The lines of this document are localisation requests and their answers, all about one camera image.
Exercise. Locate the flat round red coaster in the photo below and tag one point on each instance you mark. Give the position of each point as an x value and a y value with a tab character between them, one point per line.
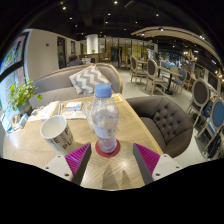
115	151

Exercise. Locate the grey white chevron cushion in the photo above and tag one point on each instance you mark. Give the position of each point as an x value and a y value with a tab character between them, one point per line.
88	80

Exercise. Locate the grey tufted armchair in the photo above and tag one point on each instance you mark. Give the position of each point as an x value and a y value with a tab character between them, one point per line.
163	123

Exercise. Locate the group of dining chairs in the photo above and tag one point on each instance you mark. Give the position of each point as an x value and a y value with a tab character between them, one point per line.
200	96

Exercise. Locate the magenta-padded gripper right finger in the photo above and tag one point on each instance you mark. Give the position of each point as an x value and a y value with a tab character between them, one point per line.
150	161

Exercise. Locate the white printed paper cup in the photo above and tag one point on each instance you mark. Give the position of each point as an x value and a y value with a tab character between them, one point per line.
58	135

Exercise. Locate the person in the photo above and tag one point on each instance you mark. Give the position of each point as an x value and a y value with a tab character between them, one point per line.
74	61

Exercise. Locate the wooden dining table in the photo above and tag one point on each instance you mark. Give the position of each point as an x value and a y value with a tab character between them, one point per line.
170	75

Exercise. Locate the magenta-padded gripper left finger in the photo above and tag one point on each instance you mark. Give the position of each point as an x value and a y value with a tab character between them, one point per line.
75	161

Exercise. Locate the grey curved sofa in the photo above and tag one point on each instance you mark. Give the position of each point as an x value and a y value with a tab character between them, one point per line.
53	83

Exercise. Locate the small blue white box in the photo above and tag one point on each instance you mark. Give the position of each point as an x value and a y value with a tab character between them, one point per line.
73	106

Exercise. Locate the black-framed window with posters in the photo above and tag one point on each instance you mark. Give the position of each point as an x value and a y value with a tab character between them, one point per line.
11	66

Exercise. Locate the yellow card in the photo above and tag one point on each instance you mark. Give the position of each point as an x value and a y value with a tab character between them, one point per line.
117	98

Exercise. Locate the green potted plant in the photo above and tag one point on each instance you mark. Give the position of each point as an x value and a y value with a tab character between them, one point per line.
21	95

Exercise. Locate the clear blue-capped water bottle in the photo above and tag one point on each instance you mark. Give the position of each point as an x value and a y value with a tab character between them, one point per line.
105	123

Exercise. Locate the group of ceiling lights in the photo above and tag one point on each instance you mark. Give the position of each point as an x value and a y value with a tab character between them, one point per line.
115	2

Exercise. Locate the white tissue pack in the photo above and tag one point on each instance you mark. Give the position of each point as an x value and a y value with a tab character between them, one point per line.
74	115

